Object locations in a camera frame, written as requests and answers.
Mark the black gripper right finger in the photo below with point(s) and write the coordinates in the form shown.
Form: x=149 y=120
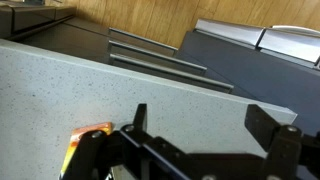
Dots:
x=263 y=125

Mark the stainless steel gas stove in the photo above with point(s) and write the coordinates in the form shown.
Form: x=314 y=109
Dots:
x=253 y=76

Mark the dark base drawer cabinet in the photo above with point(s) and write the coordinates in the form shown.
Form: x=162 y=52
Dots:
x=83 y=36

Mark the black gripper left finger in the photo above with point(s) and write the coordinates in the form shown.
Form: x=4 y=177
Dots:
x=140 y=116

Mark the orange tea box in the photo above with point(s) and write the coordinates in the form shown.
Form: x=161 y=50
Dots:
x=103 y=126

